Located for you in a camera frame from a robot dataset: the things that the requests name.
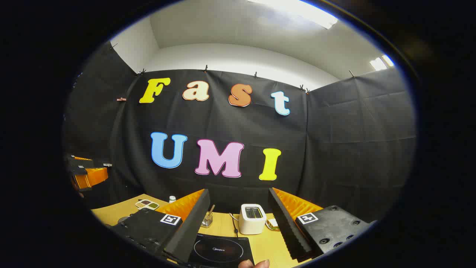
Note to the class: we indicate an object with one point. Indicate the toy sandwich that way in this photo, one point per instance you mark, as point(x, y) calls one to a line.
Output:
point(272, 224)

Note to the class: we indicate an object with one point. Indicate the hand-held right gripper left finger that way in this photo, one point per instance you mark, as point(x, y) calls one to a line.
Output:
point(187, 232)

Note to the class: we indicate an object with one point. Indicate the white divided bean plate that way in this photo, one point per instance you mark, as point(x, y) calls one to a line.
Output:
point(147, 204)

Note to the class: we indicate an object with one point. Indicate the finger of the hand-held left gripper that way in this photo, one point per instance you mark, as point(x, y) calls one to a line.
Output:
point(80, 160)
point(91, 176)

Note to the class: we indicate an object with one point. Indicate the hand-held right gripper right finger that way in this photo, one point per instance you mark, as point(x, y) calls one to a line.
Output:
point(288, 230)

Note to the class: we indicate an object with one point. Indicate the black induction cooktop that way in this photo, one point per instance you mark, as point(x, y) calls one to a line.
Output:
point(223, 251)

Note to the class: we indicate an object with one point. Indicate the small ceiling light panel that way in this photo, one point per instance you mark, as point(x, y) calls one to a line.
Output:
point(381, 63)

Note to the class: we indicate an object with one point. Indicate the wooden stick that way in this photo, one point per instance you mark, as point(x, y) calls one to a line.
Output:
point(211, 210)

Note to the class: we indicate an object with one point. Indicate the long ceiling light panel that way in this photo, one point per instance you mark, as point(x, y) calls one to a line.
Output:
point(297, 11)

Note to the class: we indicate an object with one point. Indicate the white toaster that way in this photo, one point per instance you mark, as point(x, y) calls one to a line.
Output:
point(252, 221)

